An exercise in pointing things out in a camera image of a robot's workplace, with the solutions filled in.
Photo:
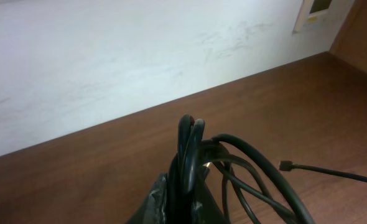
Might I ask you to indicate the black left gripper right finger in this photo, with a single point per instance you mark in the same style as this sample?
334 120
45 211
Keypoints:
204 208

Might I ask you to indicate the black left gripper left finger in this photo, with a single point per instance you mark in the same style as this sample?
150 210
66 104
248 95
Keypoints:
153 208

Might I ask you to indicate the white wall thermostat panel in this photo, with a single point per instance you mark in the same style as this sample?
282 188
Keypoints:
312 13

